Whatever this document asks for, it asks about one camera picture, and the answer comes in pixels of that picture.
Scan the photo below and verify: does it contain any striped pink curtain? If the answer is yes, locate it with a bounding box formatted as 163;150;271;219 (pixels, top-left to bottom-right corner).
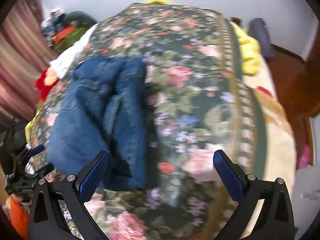
1;0;57;120

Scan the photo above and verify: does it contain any white light blue shirt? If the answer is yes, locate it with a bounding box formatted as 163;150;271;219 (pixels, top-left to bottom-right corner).
49;24;98;79

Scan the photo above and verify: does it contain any brown wooden door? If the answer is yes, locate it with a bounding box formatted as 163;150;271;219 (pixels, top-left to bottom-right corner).
267;23;319;165

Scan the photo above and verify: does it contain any blue denim jacket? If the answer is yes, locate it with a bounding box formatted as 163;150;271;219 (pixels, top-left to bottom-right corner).
46;56;147;191

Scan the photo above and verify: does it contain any dark blue hanging garment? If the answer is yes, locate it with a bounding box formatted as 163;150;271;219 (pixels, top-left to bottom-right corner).
248;18;276;61

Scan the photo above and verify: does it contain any floral dark green bedspread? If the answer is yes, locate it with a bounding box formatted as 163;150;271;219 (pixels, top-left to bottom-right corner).
30;3;268;240

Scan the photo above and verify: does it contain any yellow blanket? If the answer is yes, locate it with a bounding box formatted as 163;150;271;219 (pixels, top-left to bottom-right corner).
230;22;260;75

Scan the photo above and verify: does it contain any cream patterned blanket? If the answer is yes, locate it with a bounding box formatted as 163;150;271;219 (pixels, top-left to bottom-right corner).
242;55;298;240

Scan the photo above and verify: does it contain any red plush toy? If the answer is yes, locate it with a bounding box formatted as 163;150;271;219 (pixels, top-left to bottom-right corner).
35;67;59;101

